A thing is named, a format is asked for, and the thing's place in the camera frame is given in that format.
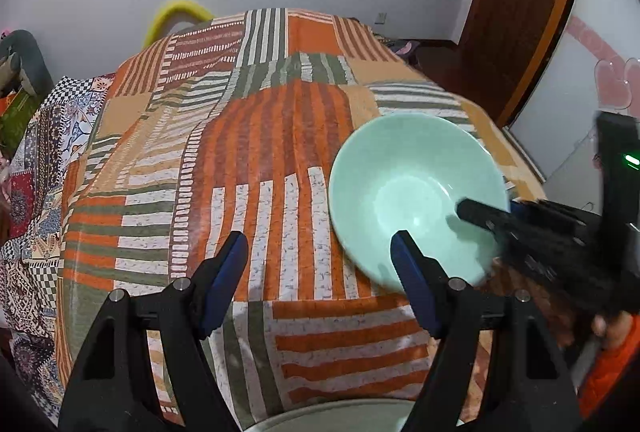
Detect small mint green bowl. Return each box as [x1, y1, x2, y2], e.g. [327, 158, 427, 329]
[329, 112, 509, 292]

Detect person's right hand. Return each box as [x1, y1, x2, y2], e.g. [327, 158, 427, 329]
[591, 312, 634, 350]

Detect large mint green plate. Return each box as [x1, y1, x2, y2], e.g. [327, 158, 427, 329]
[246, 398, 414, 432]

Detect striped patchwork blanket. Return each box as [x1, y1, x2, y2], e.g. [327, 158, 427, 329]
[55, 8, 544, 426]

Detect patterned ethnic quilt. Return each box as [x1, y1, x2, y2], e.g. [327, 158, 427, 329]
[1, 74, 115, 422]

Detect brown wooden door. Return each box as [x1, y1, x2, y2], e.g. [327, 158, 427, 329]
[458, 0, 570, 126]

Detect grey-green plush toy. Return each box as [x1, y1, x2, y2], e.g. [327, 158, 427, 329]
[1, 30, 53, 100]

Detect yellow curved tube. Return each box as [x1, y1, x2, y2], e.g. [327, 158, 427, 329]
[142, 0, 214, 50]

